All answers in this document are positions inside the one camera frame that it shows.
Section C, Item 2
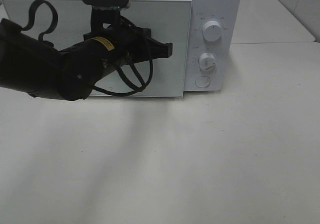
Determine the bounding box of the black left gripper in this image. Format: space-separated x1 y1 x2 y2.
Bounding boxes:
83 7 173 64

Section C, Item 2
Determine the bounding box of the white microwave door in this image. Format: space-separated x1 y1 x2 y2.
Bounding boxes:
2 0 192 97

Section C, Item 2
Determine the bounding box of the white microwave knob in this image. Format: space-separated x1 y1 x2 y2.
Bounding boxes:
202 20 223 42
198 53 217 71

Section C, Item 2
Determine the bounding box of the round door release button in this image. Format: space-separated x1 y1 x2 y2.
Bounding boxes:
195 76 211 88

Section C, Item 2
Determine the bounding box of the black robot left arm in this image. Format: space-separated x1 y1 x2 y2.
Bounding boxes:
0 0 173 101

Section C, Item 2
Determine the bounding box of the white microwave oven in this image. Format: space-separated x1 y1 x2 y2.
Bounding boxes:
1 0 240 94

